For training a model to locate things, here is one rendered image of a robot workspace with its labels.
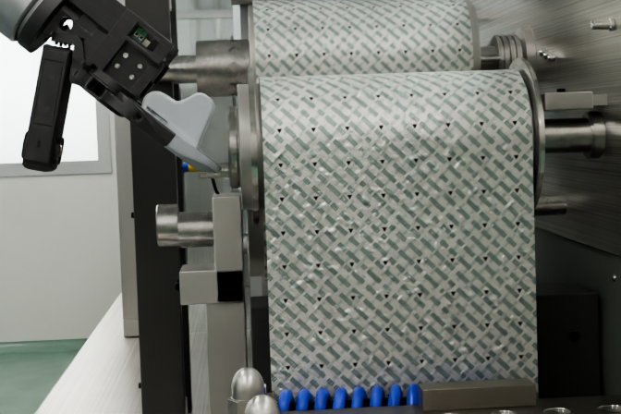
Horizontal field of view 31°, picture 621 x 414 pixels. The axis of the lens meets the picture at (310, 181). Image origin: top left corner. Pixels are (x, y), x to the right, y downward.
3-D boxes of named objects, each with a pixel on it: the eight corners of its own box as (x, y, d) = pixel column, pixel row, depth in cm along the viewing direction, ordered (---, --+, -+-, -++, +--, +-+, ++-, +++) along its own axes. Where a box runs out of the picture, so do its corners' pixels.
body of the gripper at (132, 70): (180, 49, 98) (70, -37, 97) (120, 127, 98) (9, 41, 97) (185, 54, 106) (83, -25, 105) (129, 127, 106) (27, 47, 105)
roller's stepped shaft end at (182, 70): (145, 85, 128) (144, 57, 128) (198, 83, 128) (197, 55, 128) (142, 84, 125) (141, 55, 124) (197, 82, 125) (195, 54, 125)
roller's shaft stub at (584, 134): (519, 160, 106) (518, 114, 106) (591, 157, 107) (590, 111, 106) (531, 161, 102) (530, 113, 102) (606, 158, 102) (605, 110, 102)
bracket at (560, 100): (530, 111, 106) (529, 90, 106) (590, 109, 107) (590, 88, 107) (544, 110, 101) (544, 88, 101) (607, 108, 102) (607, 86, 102)
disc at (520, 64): (494, 162, 114) (509, 30, 106) (499, 162, 114) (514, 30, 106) (528, 249, 102) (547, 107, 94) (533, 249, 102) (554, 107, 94)
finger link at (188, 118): (249, 128, 99) (167, 64, 99) (208, 181, 99) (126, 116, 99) (251, 129, 102) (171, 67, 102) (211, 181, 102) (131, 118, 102)
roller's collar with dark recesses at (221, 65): (199, 98, 130) (197, 42, 129) (250, 96, 130) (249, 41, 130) (197, 96, 123) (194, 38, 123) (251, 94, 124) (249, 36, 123)
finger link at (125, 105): (174, 133, 97) (94, 71, 97) (163, 147, 97) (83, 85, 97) (180, 135, 102) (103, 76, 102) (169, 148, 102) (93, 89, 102)
